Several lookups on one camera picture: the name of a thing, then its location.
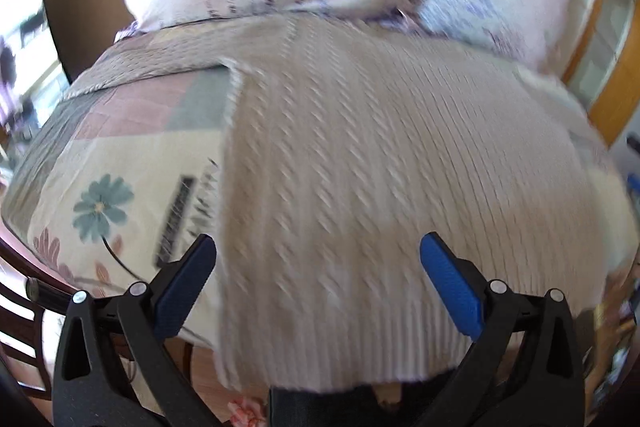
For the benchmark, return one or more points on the wooden wall shelf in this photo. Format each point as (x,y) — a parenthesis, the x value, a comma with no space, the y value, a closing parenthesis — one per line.
(599,62)

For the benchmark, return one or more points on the floral patchwork duvet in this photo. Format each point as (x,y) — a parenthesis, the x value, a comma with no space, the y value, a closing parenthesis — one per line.
(120,182)

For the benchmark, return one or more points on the cream cable-knit sweater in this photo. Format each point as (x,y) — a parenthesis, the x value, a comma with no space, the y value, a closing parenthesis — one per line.
(343,147)

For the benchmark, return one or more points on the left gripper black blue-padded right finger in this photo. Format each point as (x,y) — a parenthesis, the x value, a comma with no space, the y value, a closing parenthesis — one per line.
(523,367)

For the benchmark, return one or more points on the dark wooden chair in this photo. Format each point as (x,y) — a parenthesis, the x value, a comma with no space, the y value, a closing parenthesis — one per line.
(29,333)

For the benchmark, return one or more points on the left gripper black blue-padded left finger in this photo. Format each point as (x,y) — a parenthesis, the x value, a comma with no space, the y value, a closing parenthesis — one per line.
(91,387)

